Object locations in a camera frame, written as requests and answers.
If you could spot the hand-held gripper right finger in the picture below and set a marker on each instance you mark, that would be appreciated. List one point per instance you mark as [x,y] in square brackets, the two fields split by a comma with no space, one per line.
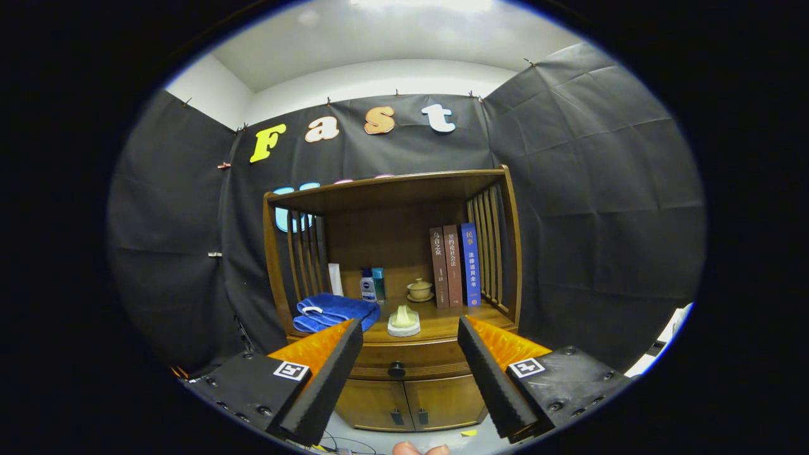
[492,379]

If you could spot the beige lidded teacup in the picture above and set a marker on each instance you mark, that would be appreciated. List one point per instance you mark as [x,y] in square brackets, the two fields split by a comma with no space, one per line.
[420,291]

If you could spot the wooden cabinet door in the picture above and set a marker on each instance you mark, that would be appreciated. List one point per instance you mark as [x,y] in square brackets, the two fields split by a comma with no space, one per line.
[445,401]
[373,404]

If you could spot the wooden countertop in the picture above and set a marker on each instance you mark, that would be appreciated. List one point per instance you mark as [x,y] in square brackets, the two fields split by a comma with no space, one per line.
[442,322]

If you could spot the folded blue towel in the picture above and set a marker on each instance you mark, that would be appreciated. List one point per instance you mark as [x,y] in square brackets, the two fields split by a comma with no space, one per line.
[335,308]

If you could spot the wooden drawer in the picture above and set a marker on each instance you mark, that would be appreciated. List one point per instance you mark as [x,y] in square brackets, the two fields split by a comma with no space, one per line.
[430,360]

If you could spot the blue book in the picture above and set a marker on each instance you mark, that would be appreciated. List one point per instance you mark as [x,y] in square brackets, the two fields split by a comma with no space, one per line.
[470,265]

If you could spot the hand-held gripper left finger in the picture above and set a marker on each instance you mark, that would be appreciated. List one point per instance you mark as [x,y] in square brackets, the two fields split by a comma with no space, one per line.
[328,379]

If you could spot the white plastic object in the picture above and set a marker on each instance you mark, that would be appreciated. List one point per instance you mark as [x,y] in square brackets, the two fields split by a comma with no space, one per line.
[676,322]

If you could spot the reddish brown book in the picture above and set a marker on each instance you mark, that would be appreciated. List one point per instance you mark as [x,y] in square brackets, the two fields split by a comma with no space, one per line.
[452,265]

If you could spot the black backdrop cloth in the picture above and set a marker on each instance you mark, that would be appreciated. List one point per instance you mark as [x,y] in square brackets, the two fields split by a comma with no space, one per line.
[569,189]

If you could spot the white bottle with blue cap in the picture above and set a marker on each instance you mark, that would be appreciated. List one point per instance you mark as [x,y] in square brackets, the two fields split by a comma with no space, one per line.
[368,291]

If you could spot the teal bottle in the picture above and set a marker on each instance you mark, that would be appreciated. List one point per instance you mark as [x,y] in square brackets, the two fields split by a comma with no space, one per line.
[378,284]

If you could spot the wooden cabinet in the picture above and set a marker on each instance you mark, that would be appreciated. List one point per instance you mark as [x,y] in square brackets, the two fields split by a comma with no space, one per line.
[385,240]

